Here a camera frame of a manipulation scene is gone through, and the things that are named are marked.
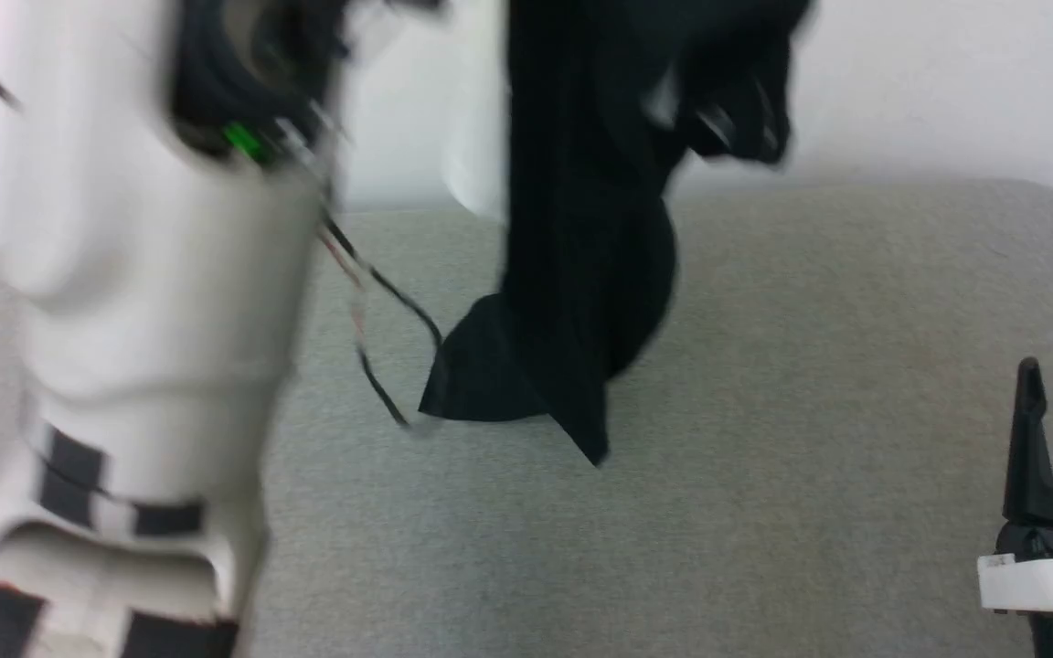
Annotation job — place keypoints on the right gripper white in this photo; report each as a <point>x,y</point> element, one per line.
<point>1052,580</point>

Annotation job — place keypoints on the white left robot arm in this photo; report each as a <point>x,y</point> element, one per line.
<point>143,274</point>

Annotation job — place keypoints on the black and white garment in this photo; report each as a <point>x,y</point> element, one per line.
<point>572,228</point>

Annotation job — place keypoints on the black wrist unit green light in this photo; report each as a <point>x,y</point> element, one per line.
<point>216,82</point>

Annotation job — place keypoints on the grey fabric sofa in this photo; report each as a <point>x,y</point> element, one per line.
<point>810,384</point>

